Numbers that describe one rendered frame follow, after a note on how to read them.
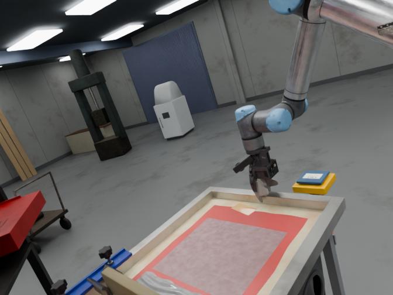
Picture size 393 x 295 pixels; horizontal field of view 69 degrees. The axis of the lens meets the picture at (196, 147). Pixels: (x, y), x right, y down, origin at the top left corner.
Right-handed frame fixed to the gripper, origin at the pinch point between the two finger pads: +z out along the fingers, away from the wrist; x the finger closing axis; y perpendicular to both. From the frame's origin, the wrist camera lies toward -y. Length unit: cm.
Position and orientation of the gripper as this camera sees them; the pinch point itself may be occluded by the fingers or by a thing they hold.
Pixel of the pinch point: (263, 195)
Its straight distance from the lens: 116.7
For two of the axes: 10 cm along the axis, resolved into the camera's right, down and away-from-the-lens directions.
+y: 7.1, -0.4, -7.1
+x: 6.4, -4.0, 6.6
